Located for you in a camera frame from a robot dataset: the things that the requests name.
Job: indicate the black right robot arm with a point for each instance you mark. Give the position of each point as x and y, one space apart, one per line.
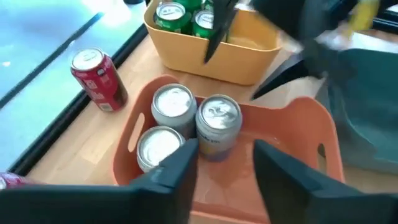
387 23

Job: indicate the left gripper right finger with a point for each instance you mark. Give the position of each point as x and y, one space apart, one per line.
289 199

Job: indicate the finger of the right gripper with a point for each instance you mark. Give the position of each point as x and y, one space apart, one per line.
286 73
222 18

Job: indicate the green Sprite can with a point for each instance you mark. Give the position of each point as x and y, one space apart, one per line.
191 3
170 14
207 3
202 21

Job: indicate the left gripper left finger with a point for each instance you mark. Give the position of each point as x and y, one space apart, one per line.
168 193

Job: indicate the teal plastic bin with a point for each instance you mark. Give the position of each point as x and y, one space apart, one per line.
367 124

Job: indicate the silver soda can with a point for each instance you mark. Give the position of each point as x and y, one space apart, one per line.
174 102
155 146
219 115

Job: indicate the red soda can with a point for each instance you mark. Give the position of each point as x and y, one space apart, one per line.
15 181
99 81

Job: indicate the orange plastic bin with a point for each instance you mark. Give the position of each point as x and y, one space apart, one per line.
280 130

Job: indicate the yellow plastic bin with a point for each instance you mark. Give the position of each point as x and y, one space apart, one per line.
192 59

